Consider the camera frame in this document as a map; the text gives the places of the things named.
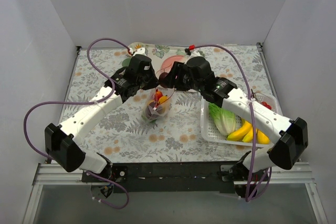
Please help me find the clear orange-zip bag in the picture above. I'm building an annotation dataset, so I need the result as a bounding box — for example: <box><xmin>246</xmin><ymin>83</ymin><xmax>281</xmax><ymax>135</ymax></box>
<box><xmin>141</xmin><ymin>85</ymin><xmax>175</xmax><ymax>124</ymax></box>

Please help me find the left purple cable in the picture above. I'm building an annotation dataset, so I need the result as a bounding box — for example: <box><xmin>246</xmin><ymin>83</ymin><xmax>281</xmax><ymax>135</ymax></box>
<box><xmin>23</xmin><ymin>37</ymin><xmax>133</xmax><ymax>210</ymax></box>

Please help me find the white plastic basket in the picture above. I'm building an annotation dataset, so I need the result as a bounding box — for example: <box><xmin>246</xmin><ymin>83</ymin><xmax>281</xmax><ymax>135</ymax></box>
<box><xmin>200</xmin><ymin>93</ymin><xmax>282</xmax><ymax>147</ymax></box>

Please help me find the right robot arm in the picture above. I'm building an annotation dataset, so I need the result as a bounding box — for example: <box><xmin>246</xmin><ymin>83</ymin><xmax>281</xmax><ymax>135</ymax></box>
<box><xmin>159</xmin><ymin>57</ymin><xmax>308</xmax><ymax>181</ymax></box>

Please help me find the red apple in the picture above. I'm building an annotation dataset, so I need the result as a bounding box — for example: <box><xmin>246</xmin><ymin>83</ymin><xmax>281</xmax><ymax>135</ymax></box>
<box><xmin>154</xmin><ymin>90</ymin><xmax>163</xmax><ymax>101</ymax></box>

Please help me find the yellow banana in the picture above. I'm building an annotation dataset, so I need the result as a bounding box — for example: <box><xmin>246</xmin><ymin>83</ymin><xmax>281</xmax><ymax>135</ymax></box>
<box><xmin>227</xmin><ymin>120</ymin><xmax>270</xmax><ymax>145</ymax></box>

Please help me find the floral table mat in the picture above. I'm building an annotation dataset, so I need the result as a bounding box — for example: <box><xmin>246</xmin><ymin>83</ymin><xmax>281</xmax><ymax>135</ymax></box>
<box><xmin>62</xmin><ymin>46</ymin><xmax>273</xmax><ymax>163</ymax></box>

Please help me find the green cup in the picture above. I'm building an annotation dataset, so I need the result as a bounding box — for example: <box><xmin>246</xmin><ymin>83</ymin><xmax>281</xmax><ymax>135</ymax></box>
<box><xmin>122</xmin><ymin>58</ymin><xmax>131</xmax><ymax>67</ymax></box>

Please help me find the brown passion fruit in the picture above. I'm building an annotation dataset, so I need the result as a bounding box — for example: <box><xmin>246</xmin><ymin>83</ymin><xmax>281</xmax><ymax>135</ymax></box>
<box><xmin>144</xmin><ymin>102</ymin><xmax>160</xmax><ymax>121</ymax></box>

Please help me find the red wrinkled fruit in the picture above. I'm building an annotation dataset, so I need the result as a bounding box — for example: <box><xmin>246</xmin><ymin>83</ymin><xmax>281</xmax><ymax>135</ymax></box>
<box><xmin>159</xmin><ymin>72</ymin><xmax>170</xmax><ymax>88</ymax></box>

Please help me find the green lettuce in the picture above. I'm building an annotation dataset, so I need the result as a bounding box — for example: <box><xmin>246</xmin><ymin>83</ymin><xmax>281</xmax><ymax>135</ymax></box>
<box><xmin>208</xmin><ymin>103</ymin><xmax>236</xmax><ymax>136</ymax></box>

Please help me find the flower-print bowl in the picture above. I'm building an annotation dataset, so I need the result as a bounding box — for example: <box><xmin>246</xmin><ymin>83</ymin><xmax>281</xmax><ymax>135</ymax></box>
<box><xmin>129</xmin><ymin>42</ymin><xmax>146</xmax><ymax>51</ymax></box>

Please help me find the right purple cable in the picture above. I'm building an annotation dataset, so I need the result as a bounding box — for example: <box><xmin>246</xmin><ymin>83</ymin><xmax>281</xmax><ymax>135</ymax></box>
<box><xmin>185</xmin><ymin>44</ymin><xmax>272</xmax><ymax>203</ymax></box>

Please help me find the purple cable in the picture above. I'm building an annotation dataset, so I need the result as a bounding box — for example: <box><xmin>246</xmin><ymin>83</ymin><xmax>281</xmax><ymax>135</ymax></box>
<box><xmin>23</xmin><ymin>37</ymin><xmax>133</xmax><ymax>210</ymax></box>
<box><xmin>185</xmin><ymin>44</ymin><xmax>272</xmax><ymax>203</ymax></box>

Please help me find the lychee bunch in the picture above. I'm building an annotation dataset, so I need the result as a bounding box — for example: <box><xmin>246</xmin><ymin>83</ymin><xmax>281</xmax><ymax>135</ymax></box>
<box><xmin>251</xmin><ymin>89</ymin><xmax>272</xmax><ymax>110</ymax></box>

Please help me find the pink cream plate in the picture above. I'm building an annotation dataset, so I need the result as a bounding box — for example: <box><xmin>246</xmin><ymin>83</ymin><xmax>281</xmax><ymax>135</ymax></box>
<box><xmin>161</xmin><ymin>55</ymin><xmax>185</xmax><ymax>72</ymax></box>

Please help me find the leaf-print serving tray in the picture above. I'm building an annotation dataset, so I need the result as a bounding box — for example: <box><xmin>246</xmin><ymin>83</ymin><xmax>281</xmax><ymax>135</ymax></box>
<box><xmin>125</xmin><ymin>44</ymin><xmax>206</xmax><ymax>93</ymax></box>

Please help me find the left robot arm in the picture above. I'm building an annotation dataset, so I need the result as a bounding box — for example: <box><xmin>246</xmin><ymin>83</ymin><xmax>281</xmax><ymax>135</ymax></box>
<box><xmin>45</xmin><ymin>50</ymin><xmax>159</xmax><ymax>182</ymax></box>

